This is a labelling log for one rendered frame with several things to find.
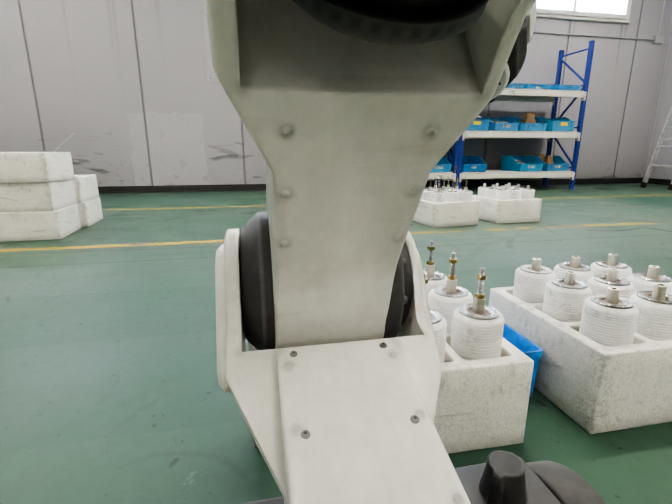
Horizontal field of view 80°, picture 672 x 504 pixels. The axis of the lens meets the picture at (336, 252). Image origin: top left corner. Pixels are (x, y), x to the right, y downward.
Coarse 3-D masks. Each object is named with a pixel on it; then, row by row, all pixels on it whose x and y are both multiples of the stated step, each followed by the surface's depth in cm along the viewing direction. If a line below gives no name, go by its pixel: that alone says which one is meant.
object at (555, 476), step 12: (540, 468) 48; (552, 468) 48; (564, 468) 48; (552, 480) 45; (564, 480) 45; (576, 480) 45; (552, 492) 44; (564, 492) 44; (576, 492) 44; (588, 492) 44
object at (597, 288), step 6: (588, 282) 99; (594, 282) 97; (594, 288) 97; (600, 288) 95; (606, 288) 94; (624, 288) 93; (630, 288) 93; (594, 294) 97; (624, 294) 93; (630, 294) 94
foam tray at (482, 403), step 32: (448, 352) 78; (512, 352) 78; (448, 384) 72; (480, 384) 74; (512, 384) 75; (448, 416) 74; (480, 416) 75; (512, 416) 77; (448, 448) 76; (480, 448) 77
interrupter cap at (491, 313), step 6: (462, 306) 81; (468, 306) 81; (486, 306) 81; (462, 312) 78; (468, 312) 78; (486, 312) 79; (492, 312) 78; (498, 312) 78; (474, 318) 76; (480, 318) 75; (486, 318) 75; (492, 318) 75
